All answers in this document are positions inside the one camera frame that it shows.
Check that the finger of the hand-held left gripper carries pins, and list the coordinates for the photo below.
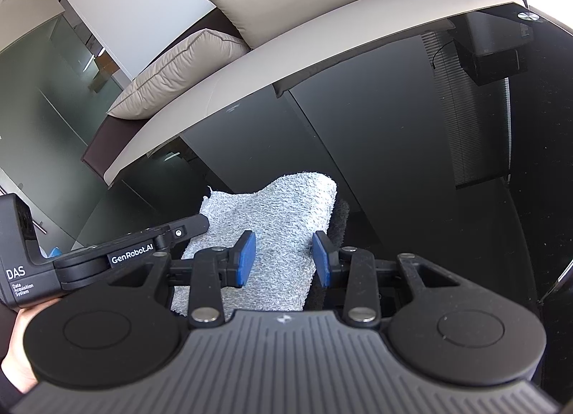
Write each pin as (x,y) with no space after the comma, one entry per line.
(189,229)

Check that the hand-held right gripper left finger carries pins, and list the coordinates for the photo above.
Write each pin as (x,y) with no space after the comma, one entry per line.
(246,257)

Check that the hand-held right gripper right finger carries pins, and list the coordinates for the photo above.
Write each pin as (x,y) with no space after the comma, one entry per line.
(322,257)

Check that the grey fluffy towel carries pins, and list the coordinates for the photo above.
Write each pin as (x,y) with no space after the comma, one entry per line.
(282,217)

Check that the person's left hand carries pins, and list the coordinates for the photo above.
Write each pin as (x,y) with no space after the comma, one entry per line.
(15,351)

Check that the small beige pillow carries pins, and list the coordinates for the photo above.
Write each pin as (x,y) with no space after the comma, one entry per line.
(179,76)

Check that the dark brown sofa beige seat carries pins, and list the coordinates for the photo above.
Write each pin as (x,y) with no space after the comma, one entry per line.
(313,25)

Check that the white cabinet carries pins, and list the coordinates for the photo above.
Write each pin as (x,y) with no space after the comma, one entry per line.
(134,2)

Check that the black box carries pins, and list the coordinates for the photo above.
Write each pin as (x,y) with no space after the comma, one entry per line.
(494,63)

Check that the round metal table cap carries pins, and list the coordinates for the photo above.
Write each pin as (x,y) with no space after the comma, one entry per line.
(528,16)

